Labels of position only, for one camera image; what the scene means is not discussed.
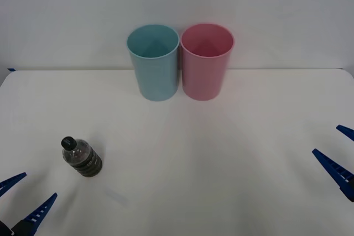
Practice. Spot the pale blue plastic bin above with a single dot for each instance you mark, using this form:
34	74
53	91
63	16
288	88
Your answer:
156	81

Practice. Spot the dark bottle with black cap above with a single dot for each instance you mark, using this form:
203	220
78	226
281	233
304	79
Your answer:
85	161

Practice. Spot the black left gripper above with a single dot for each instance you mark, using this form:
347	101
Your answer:
5	230

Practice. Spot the pink plastic bin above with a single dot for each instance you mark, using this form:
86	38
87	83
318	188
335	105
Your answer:
203	81

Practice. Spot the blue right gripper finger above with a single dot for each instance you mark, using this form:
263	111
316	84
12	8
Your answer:
338	175
347	131

